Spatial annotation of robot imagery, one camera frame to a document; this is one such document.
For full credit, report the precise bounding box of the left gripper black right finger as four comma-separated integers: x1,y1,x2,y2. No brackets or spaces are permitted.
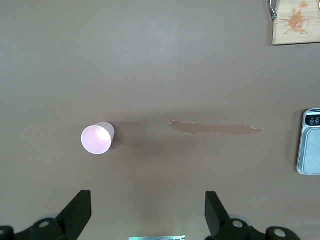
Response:
204,191,300,240

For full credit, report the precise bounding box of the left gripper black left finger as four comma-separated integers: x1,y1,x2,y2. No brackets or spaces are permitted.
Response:
0,189,92,240

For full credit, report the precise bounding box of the wooden cutting board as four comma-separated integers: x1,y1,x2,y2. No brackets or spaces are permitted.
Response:
267,0,320,46

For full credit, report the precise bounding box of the pink plastic cup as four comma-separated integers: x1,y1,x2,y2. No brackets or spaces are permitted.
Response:
80,121,116,155

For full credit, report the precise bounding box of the long brown sauce spill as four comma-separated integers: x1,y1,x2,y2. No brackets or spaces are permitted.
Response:
166,119,266,136

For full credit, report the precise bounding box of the silver digital kitchen scale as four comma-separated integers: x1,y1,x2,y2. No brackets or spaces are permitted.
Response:
296,107,320,176

